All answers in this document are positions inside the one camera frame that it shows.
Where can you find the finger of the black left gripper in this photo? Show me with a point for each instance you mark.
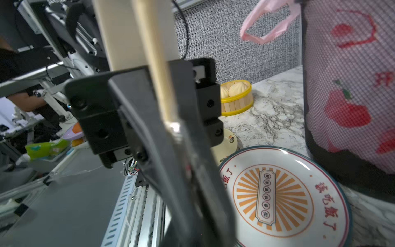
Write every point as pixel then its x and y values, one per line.
pixel 200 160

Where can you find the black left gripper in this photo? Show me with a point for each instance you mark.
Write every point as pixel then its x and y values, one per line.
pixel 96 100

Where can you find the white plate with orange sunburst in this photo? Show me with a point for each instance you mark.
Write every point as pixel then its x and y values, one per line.
pixel 283 199

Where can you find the cream small plate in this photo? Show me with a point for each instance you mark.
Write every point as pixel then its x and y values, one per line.
pixel 228 146

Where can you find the yellow bamboo steamer basket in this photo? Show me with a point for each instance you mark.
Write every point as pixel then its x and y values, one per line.
pixel 238 104

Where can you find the white steamed bun lower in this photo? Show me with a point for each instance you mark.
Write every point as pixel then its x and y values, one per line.
pixel 224 92

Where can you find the white steamed bun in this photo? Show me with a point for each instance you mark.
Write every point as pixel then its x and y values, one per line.
pixel 238 88
pixel 224 92

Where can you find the white steamed bun upper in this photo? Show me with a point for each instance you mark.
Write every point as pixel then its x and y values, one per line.
pixel 238 88

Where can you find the pink plastic bin bag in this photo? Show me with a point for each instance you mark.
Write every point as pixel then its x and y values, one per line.
pixel 261 14

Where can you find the black mesh trash bin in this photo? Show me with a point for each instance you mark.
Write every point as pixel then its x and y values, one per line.
pixel 349 92

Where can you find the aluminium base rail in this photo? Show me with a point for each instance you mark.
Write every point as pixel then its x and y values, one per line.
pixel 138 219

